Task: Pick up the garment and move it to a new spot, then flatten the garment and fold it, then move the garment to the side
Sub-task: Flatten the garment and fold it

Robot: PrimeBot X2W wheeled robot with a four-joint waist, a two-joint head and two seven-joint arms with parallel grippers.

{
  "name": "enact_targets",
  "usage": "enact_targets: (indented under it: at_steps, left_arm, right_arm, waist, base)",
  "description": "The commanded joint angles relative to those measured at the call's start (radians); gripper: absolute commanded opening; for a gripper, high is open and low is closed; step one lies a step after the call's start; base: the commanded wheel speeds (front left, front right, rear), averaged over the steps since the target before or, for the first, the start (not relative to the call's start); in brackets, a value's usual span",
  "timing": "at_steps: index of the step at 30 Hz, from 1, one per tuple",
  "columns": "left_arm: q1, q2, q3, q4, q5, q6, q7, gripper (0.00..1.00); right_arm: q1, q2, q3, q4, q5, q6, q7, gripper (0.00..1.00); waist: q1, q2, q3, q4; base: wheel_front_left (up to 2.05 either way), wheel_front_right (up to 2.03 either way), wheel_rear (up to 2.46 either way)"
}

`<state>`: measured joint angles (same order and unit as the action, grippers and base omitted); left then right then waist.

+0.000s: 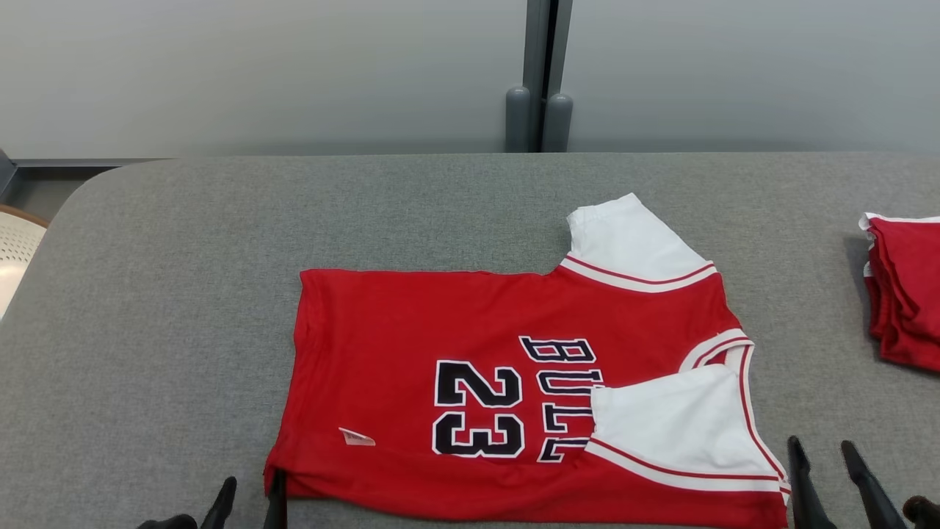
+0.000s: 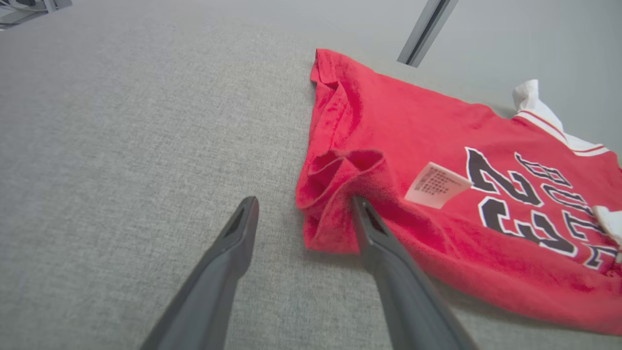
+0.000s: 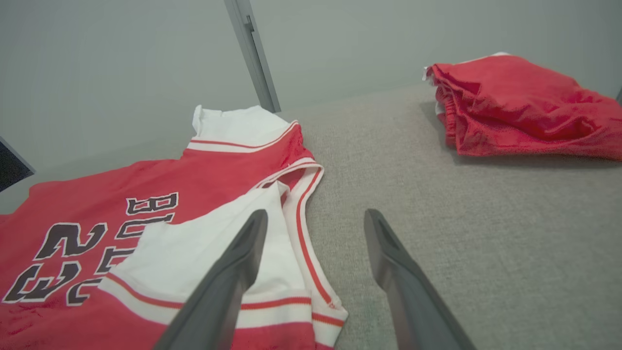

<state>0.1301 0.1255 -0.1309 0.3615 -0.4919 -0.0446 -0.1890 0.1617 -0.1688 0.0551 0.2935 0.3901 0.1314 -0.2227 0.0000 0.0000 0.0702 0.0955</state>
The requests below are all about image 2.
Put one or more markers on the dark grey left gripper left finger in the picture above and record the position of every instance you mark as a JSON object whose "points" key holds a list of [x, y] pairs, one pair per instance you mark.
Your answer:
{"points": [[214, 301]]}

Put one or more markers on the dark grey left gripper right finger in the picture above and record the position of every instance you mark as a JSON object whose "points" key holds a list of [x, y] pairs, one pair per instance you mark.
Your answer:
{"points": [[413, 311]]}

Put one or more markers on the red and white basketball jersey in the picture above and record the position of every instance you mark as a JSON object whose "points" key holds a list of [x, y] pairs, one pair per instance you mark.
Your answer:
{"points": [[413, 131]]}

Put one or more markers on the grey vertical partition profile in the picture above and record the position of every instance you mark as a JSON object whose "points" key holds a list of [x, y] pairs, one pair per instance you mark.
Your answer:
{"points": [[427, 29]]}

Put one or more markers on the grey aluminium profile frame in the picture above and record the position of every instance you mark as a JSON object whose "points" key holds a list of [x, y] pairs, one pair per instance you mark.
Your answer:
{"points": [[29, 12]]}

